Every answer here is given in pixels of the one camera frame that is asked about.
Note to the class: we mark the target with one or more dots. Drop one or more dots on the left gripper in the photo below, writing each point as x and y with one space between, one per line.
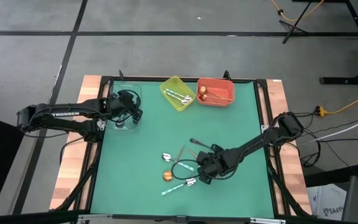
123 104

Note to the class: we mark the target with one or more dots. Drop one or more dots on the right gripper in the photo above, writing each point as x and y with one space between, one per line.
216 161

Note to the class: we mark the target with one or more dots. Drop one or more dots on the gold spoon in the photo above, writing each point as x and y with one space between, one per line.
202 90
167 176
192 153
204 97

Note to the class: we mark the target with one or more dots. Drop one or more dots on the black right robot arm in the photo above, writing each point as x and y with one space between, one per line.
259 140

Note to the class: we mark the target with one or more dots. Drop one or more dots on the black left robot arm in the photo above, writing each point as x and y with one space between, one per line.
64 114

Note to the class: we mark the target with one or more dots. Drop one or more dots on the clear plastic bin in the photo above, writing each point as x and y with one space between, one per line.
110 90

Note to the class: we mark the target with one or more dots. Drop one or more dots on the yellow plastic bin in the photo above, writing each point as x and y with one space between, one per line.
171 83

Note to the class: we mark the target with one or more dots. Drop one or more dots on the green table mat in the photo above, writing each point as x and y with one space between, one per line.
135 186

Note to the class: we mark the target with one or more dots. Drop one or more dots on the orange plastic bin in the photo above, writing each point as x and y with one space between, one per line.
219 85

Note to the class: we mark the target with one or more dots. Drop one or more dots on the white cardboard box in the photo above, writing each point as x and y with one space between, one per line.
328 202

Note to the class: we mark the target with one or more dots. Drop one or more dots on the black desk leg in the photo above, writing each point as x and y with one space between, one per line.
337 80

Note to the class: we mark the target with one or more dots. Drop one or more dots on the black tripod stand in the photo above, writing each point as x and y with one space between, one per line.
293 26

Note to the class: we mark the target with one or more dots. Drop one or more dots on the black table frame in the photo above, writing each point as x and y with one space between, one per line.
135 78

